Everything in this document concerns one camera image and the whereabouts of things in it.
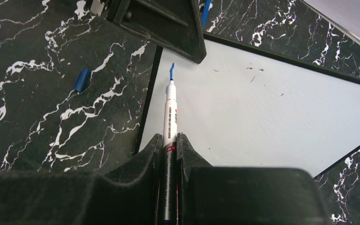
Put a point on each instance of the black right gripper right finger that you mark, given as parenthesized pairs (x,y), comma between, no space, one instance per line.
(212,195)

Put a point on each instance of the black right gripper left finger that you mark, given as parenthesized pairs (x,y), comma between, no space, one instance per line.
(124,196)

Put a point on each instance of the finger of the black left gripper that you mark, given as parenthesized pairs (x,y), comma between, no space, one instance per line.
(172,24)

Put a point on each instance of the blue white marker pen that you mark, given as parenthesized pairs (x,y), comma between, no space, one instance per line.
(167,209)

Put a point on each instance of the black framed whiteboard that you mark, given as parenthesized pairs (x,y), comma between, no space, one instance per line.
(239,108)

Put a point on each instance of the blue marker cap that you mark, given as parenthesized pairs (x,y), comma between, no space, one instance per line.
(82,79)

